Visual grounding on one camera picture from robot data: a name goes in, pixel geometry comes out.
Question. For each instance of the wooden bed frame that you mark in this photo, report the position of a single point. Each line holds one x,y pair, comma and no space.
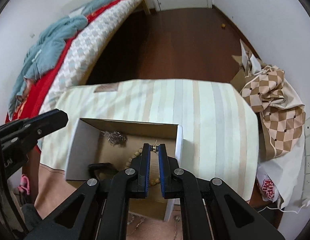
145,7

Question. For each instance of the white wall power strip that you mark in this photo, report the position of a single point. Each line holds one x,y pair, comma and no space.
306,186

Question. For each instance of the teal blue blanket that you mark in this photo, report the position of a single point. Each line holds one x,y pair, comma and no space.
45,53

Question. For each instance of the pink item on floor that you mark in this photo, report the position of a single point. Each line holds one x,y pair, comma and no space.
24,186

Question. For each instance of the black smart band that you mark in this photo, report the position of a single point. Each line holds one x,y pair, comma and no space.
102,171

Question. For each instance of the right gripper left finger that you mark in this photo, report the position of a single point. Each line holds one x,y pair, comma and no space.
98,209

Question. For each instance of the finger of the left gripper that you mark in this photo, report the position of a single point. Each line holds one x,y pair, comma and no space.
23,134

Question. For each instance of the checkered beige cloth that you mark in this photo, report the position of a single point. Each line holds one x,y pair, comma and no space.
282,113

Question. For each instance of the checkered bed quilt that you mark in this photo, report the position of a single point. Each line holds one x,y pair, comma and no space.
82,52

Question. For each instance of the red blanket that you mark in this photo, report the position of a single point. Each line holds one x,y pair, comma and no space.
24,110

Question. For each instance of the crumpled brown cardboard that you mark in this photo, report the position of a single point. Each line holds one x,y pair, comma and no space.
249,67

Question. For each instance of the white cardboard box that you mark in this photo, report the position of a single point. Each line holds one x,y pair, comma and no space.
89,146

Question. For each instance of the striped cream table cloth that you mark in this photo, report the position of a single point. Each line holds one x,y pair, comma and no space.
220,130

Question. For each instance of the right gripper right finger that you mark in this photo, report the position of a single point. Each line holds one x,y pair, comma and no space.
210,209

